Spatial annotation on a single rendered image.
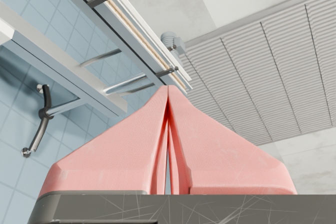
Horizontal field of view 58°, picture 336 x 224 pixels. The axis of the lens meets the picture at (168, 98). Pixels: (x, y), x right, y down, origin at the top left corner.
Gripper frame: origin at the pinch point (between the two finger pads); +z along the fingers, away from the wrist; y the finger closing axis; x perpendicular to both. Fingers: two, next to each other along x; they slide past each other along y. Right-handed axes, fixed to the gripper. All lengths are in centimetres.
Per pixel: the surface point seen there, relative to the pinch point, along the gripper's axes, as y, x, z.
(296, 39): -143, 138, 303
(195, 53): -33, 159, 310
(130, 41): 15, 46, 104
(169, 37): -1, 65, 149
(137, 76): 15, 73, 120
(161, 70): 3, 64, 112
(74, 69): 44, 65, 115
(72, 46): 75, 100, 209
